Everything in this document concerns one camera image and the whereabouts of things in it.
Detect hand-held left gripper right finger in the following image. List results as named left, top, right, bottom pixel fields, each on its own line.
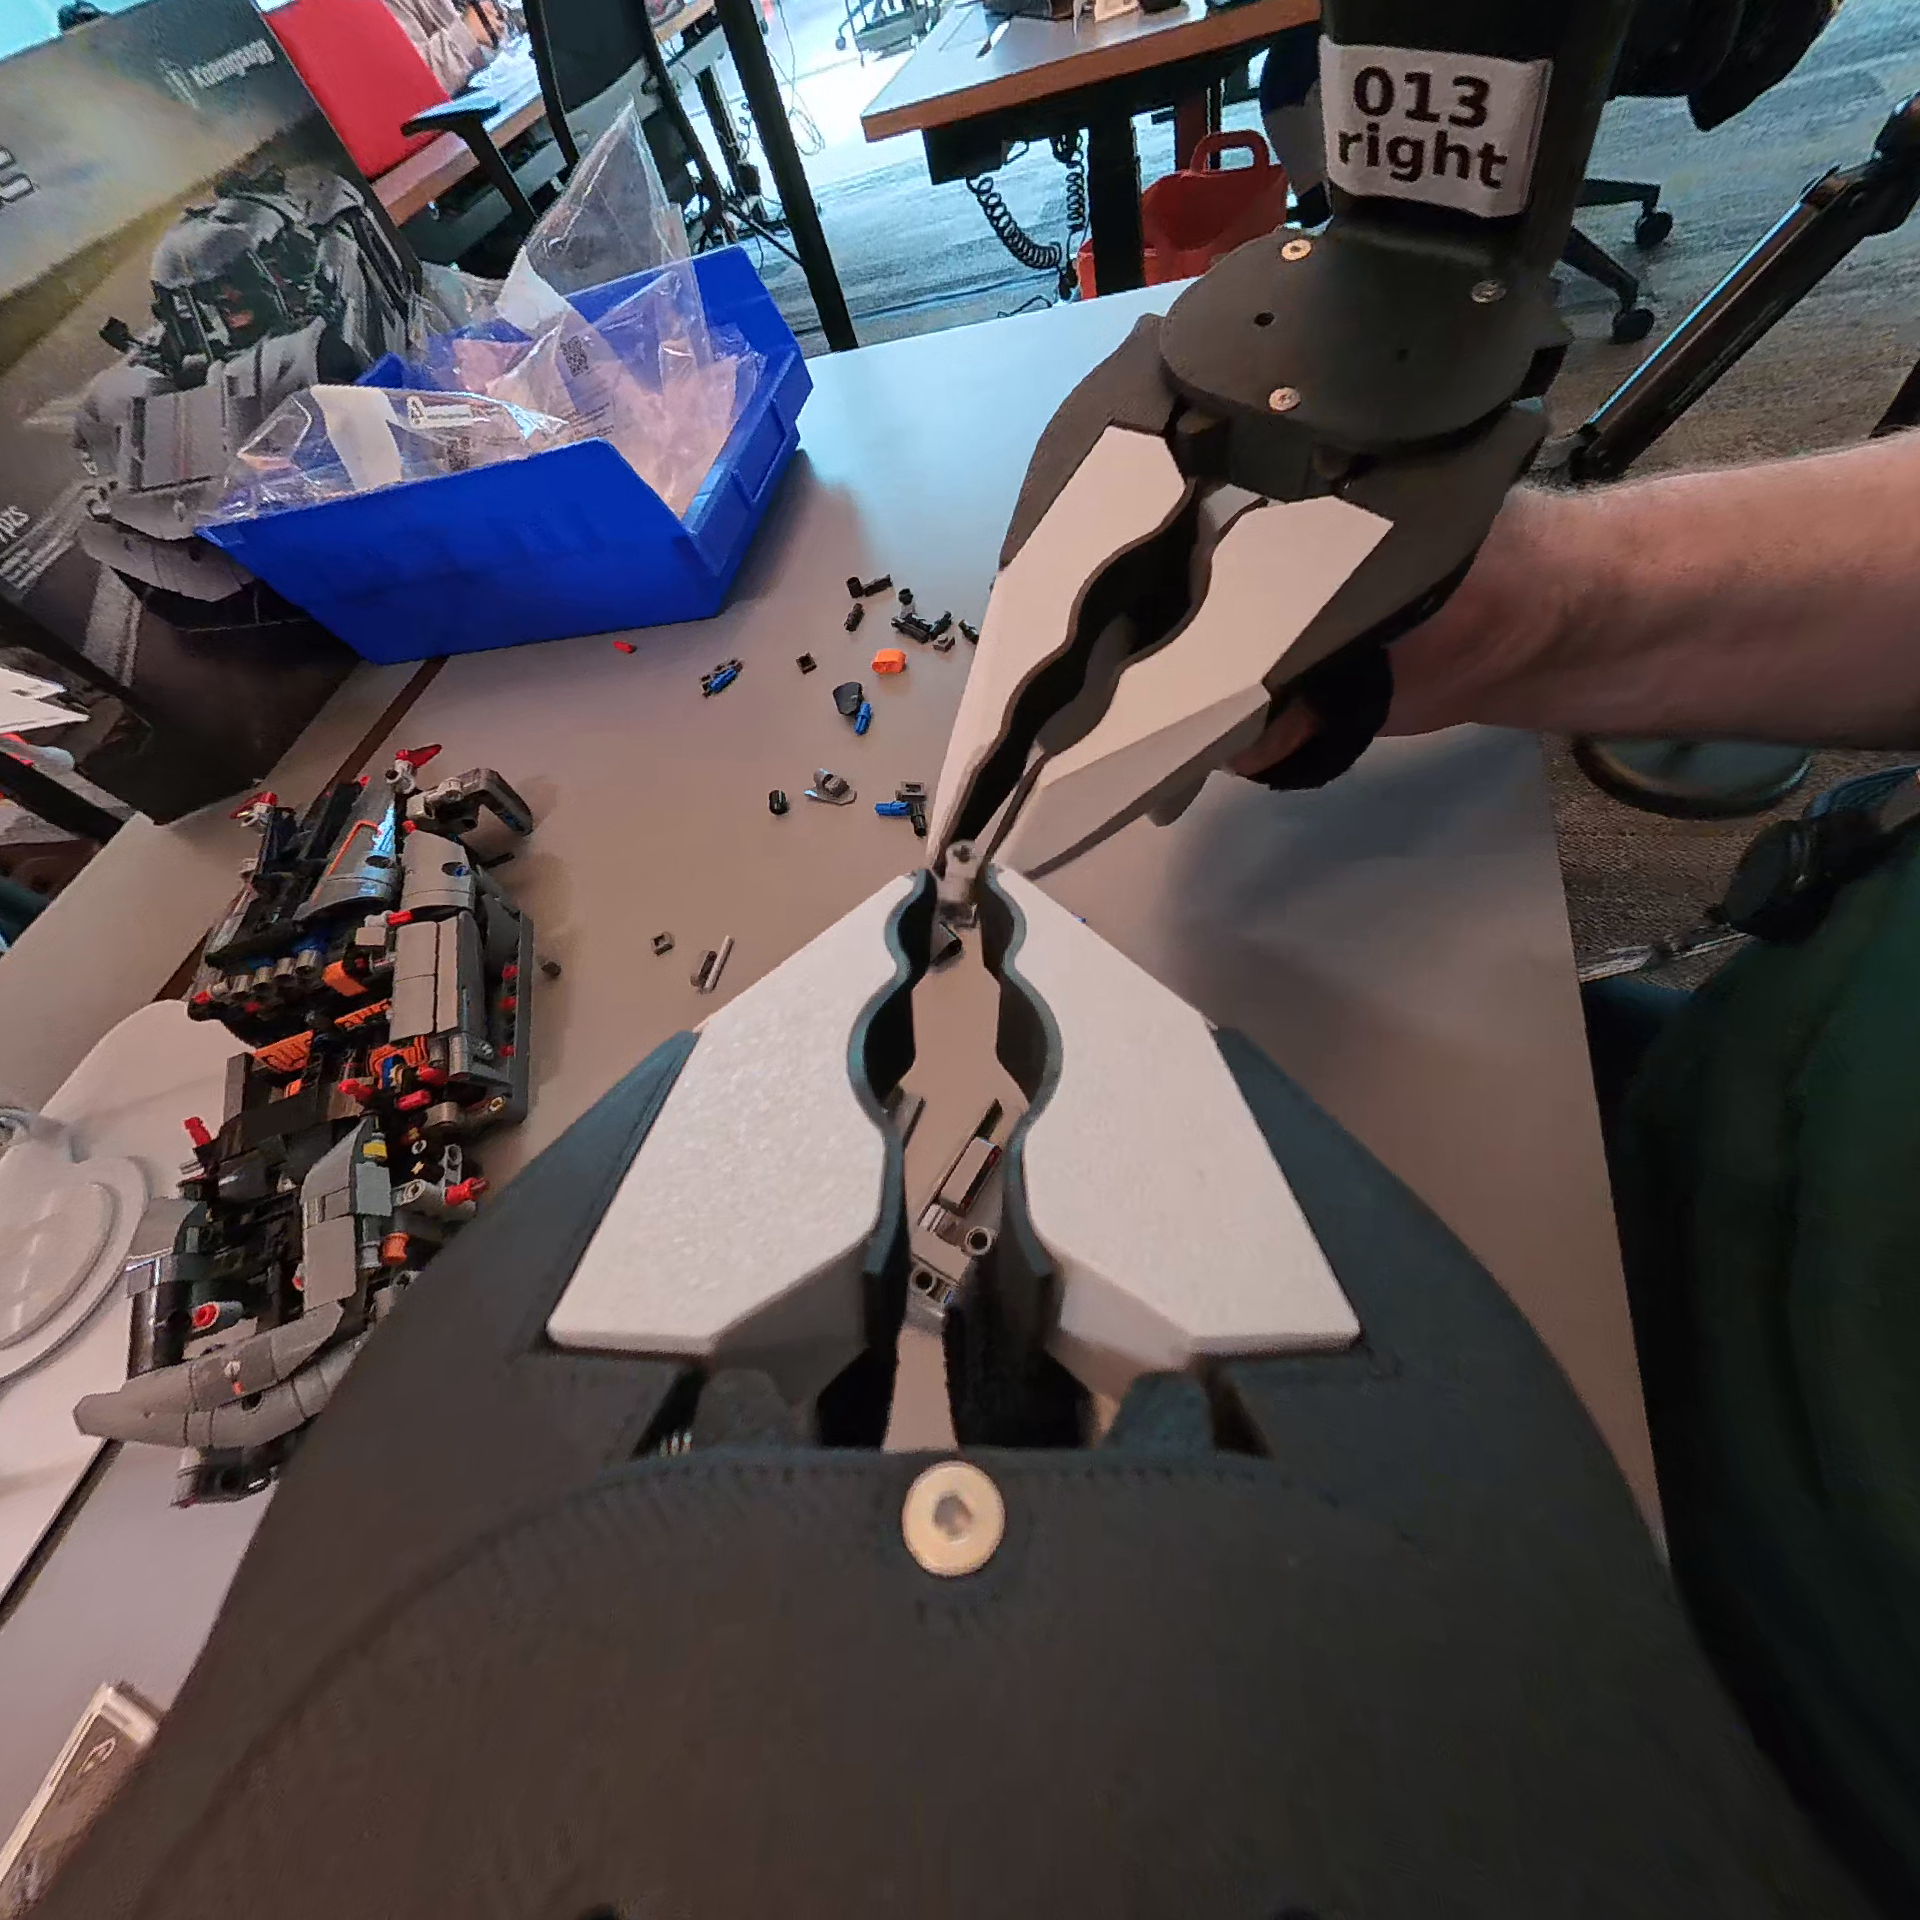
left=976, top=865, right=1362, bottom=1443

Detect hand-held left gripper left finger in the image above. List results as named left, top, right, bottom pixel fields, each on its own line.
left=546, top=870, right=938, bottom=1449

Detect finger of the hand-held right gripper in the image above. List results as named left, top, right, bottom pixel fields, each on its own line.
left=1030, top=487, right=1397, bottom=882
left=928, top=427, right=1201, bottom=876

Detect grey lego panel assembly red pins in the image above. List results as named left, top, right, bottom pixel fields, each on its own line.
left=902, top=1222, right=999, bottom=1334

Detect grey black lego car model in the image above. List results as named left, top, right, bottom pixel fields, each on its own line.
left=76, top=743, right=534, bottom=1509

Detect person's right forearm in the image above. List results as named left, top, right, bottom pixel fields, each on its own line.
left=1514, top=433, right=1920, bottom=754

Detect white lego sticker sheet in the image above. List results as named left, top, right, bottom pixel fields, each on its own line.
left=0, top=1679, right=160, bottom=1906

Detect dark printed lego set box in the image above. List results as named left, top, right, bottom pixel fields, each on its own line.
left=0, top=0, right=436, bottom=827

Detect person's right hand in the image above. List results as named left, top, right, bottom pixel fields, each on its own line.
left=1230, top=490, right=1538, bottom=779

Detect red carry bag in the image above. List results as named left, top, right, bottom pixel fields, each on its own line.
left=1077, top=132, right=1292, bottom=294

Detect black tripod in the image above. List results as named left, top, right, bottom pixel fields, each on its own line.
left=1545, top=95, right=1920, bottom=485

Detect brown wooden desk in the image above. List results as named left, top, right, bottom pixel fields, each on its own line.
left=862, top=0, right=1320, bottom=294

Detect black office chair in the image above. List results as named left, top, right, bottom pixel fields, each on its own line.
left=1559, top=0, right=1846, bottom=346
left=516, top=0, right=810, bottom=289

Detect black framed sign stand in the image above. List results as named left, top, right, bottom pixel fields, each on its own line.
left=1573, top=732, right=1817, bottom=823

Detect dark metal pole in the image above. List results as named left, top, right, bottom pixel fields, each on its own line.
left=718, top=0, right=856, bottom=349

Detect blue plastic bin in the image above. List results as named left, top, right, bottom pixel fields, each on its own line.
left=193, top=246, right=816, bottom=666

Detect crumpled clear plastic bags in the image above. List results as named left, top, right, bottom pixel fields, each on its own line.
left=224, top=95, right=782, bottom=519

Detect person's green shirt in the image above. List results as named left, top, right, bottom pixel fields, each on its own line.
left=1621, top=839, right=1920, bottom=1877

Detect white book stand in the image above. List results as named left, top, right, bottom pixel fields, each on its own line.
left=0, top=996, right=226, bottom=1599

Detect red office chair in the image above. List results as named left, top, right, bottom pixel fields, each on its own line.
left=262, top=0, right=542, bottom=226

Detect black coiled cable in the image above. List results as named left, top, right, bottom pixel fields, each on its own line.
left=966, top=134, right=1088, bottom=278

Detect black strap with metal clip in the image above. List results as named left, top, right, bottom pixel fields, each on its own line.
left=1650, top=766, right=1920, bottom=964

